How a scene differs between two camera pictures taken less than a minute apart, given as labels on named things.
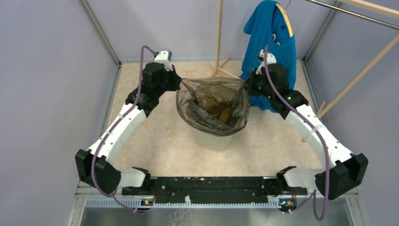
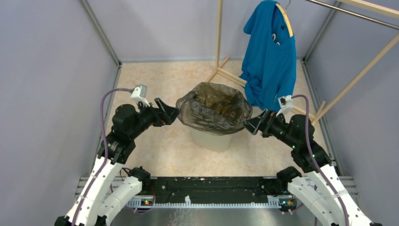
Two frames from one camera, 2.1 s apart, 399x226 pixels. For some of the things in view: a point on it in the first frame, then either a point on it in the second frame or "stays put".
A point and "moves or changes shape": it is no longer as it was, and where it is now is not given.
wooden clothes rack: [391, 11] stays put
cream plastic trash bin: [211, 142] stays put
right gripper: [249, 84] → [268, 118]
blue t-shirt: [266, 26] stays put
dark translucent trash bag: [215, 106] moves or changes shape
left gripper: [177, 79] → [167, 114]
